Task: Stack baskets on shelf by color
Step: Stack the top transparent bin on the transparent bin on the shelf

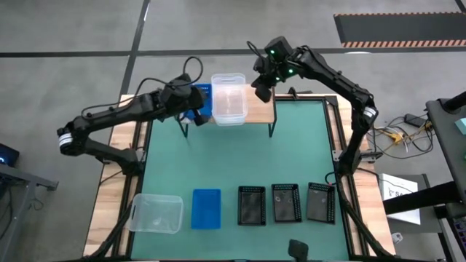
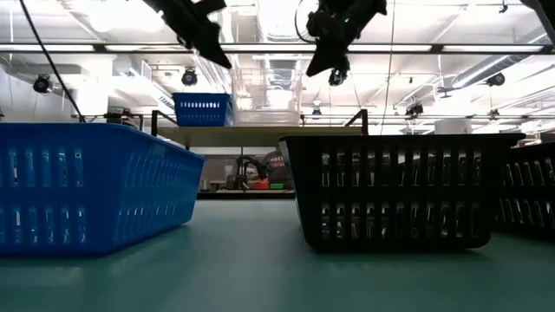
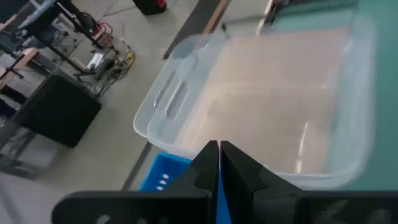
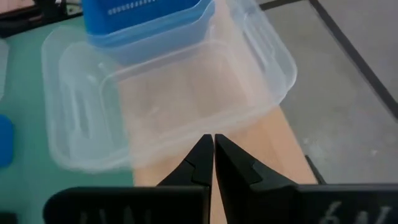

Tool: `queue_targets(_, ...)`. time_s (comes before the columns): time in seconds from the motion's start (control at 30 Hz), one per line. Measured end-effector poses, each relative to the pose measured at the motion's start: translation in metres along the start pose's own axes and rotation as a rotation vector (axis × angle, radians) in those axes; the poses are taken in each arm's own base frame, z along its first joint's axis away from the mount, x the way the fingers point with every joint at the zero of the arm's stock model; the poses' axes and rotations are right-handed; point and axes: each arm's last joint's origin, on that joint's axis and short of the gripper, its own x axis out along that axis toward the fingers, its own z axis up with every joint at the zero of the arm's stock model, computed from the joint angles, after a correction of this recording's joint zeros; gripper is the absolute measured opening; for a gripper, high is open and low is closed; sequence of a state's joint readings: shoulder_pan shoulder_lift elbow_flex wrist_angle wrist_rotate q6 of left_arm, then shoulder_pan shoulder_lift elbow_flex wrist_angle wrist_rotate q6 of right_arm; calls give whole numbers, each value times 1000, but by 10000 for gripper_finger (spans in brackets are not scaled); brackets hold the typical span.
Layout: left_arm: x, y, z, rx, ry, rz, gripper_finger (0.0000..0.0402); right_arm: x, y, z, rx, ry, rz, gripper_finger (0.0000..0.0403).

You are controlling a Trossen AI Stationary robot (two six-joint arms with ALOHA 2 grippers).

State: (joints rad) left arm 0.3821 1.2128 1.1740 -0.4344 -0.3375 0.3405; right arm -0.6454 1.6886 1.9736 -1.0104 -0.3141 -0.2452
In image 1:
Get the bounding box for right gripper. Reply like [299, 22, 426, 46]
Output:
[250, 35, 296, 104]

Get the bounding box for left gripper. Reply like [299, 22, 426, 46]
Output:
[159, 72, 211, 127]

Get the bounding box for blue slotted plastic basket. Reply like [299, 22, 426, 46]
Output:
[181, 83, 213, 124]
[191, 188, 222, 231]

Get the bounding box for clear plastic storage bin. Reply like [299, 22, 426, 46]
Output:
[129, 193, 184, 234]
[210, 73, 249, 127]

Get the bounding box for black slotted plastic basket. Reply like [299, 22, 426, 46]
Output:
[237, 186, 267, 226]
[306, 182, 336, 225]
[271, 183, 303, 223]

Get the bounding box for wooden shelf with black legs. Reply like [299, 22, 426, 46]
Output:
[177, 80, 277, 139]

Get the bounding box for green table mat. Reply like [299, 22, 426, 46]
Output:
[130, 100, 350, 261]

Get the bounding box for black hazard-striped floor mat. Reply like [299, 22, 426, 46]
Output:
[333, 12, 466, 49]

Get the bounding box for white cardboard box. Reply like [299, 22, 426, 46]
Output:
[378, 172, 422, 226]

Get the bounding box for black power adapter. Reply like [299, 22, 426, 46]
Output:
[404, 113, 425, 127]

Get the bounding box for black rounded object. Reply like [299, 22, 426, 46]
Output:
[288, 239, 309, 262]

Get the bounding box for grey metal stand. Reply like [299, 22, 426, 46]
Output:
[0, 163, 59, 252]

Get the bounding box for black desk beam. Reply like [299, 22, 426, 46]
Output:
[382, 180, 466, 216]

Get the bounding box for dark device with blue light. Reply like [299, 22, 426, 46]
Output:
[0, 143, 20, 167]

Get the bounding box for black pole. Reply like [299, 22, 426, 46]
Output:
[441, 90, 466, 113]

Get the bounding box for black desk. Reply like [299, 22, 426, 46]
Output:
[425, 98, 466, 205]

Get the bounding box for black keyboard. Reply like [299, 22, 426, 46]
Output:
[449, 214, 466, 255]

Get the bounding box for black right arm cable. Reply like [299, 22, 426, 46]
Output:
[245, 39, 264, 63]

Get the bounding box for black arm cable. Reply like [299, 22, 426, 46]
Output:
[245, 39, 264, 63]
[80, 55, 205, 118]

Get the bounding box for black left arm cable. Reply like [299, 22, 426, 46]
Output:
[80, 55, 205, 118]

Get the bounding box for green cable with red tip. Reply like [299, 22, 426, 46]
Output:
[324, 170, 339, 187]

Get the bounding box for tangled floor cables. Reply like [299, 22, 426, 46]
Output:
[366, 114, 436, 161]

